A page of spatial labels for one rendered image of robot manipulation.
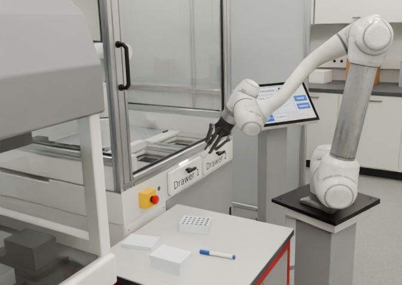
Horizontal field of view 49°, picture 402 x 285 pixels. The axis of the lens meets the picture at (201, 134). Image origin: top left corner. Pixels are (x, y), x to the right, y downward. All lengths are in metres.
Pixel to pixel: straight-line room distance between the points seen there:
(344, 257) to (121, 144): 1.14
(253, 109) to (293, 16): 1.79
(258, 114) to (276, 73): 1.80
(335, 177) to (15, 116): 1.20
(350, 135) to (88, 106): 1.02
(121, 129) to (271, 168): 1.49
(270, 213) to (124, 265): 1.65
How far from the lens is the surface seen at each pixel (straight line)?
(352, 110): 1.79
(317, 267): 2.19
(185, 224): 1.87
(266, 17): 3.57
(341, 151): 1.83
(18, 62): 1.12
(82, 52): 1.26
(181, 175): 2.16
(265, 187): 3.06
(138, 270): 1.65
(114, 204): 1.88
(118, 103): 1.76
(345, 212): 2.07
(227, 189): 2.69
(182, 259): 1.60
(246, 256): 1.71
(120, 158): 1.79
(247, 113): 1.78
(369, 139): 4.79
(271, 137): 2.97
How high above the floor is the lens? 1.61
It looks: 14 degrees down
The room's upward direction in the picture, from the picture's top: 2 degrees counter-clockwise
